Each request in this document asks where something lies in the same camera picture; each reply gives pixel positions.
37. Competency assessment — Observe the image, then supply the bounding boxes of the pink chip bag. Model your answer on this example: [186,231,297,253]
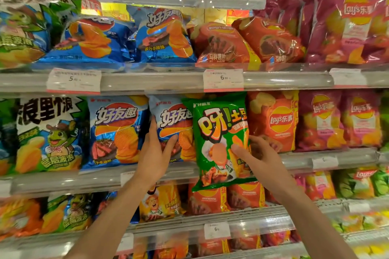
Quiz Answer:
[264,175,306,205]
[263,230,293,247]
[304,171,337,201]

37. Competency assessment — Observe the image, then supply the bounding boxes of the dark green chip bag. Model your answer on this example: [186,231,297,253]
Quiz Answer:
[0,98,19,176]

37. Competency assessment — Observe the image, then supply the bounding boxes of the person's right hand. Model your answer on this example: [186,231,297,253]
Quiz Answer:
[230,135,297,199]

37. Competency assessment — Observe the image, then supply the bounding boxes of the orange frog cartoon chip bag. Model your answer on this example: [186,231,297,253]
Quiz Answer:
[0,197,43,240]

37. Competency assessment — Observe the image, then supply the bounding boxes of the green frog cartoon chip bag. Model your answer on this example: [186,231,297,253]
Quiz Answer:
[41,193,93,234]
[0,0,82,70]
[15,96,89,175]

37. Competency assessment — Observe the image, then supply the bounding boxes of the person's left forearm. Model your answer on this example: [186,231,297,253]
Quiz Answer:
[64,174,159,259]

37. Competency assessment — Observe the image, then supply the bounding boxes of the person's left hand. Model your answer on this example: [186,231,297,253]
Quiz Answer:
[134,115,180,186]

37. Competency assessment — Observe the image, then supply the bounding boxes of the grey metal shelf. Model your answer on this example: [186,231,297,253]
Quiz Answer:
[0,196,389,252]
[0,63,389,95]
[0,148,389,197]

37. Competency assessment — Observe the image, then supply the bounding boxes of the yellow chip bag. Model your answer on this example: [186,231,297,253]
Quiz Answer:
[353,244,389,259]

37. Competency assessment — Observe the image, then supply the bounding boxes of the yellow cartoon chef snack bag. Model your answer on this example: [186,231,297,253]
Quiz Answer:
[139,182,186,223]

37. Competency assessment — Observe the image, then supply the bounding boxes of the orange-red chip bag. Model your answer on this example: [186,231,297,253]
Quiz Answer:
[190,22,262,70]
[229,234,262,251]
[227,181,266,210]
[197,238,230,257]
[247,90,300,154]
[187,181,230,216]
[232,16,306,66]

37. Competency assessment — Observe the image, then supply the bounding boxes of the light green chip bag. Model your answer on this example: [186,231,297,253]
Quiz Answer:
[331,210,389,234]

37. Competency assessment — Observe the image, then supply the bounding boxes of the magenta chip bag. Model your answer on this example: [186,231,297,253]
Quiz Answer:
[276,0,304,36]
[362,0,389,64]
[296,90,346,152]
[300,0,315,47]
[253,0,279,19]
[306,0,385,65]
[340,90,382,148]

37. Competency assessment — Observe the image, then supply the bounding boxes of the white price tag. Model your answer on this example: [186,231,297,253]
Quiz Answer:
[348,202,371,214]
[203,221,231,241]
[203,69,244,92]
[311,156,339,170]
[329,68,368,88]
[117,233,134,255]
[0,179,12,198]
[120,171,136,187]
[46,68,102,95]

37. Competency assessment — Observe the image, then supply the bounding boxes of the person's right forearm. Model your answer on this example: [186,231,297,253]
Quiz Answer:
[267,187,361,259]

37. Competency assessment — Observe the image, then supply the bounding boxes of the green potato snack bag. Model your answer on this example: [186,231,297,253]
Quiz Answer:
[182,92,258,193]

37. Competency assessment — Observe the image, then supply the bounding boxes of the blue ridged chip bag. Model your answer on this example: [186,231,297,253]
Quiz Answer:
[80,96,149,172]
[36,15,135,72]
[127,5,197,64]
[94,190,140,225]
[148,95,197,163]

